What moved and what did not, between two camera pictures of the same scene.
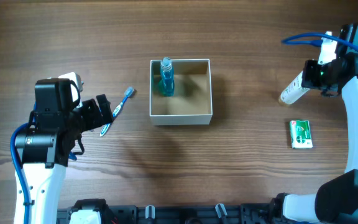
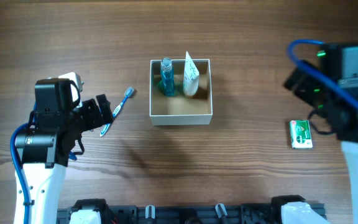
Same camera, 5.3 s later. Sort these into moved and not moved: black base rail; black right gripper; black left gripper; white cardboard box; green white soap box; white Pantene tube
Moved: black right gripper; white Pantene tube
Not moved: black left gripper; black base rail; white cardboard box; green white soap box
